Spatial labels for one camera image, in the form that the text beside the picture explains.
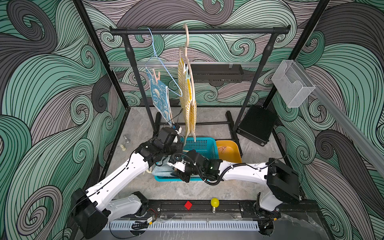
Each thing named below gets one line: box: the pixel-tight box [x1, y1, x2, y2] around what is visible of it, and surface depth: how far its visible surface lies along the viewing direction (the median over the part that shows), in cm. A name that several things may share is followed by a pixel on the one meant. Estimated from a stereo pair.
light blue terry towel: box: [151, 157, 175, 177], surface depth 76 cm
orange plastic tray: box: [216, 140, 242, 163], surface depth 94 cm
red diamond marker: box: [184, 200, 193, 211], surface depth 75 cm
